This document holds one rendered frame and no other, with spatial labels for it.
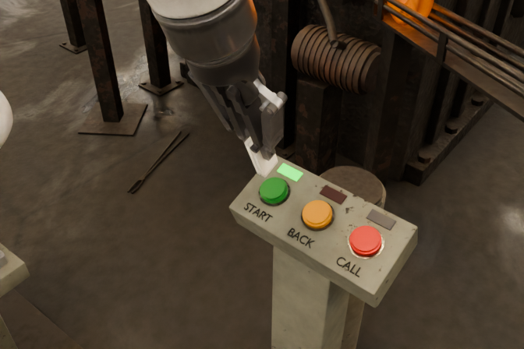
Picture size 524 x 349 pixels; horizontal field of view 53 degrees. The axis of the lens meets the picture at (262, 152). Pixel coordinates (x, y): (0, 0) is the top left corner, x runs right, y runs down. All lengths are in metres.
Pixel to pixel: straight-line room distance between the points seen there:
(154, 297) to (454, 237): 0.84
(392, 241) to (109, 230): 1.04
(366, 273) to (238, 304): 0.72
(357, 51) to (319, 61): 0.10
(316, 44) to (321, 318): 0.73
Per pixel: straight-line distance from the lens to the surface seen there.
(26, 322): 1.43
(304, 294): 0.80
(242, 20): 0.49
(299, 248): 0.71
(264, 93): 0.55
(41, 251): 1.60
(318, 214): 0.72
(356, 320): 1.11
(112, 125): 1.98
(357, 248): 0.69
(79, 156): 1.88
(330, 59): 1.31
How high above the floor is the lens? 1.11
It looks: 38 degrees down
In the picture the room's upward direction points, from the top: straight up
